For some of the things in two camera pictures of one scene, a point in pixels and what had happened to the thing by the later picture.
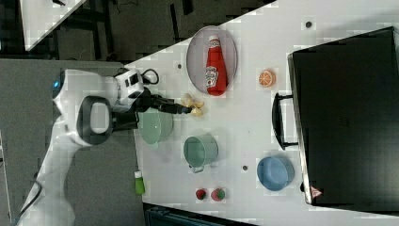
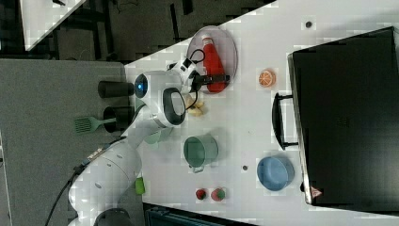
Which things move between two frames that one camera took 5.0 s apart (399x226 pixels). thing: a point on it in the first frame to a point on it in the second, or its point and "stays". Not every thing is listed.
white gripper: x=134 y=100 to x=191 y=80
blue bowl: x=275 y=173 stays
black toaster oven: x=343 y=116 stays
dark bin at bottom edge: x=161 y=217 stays
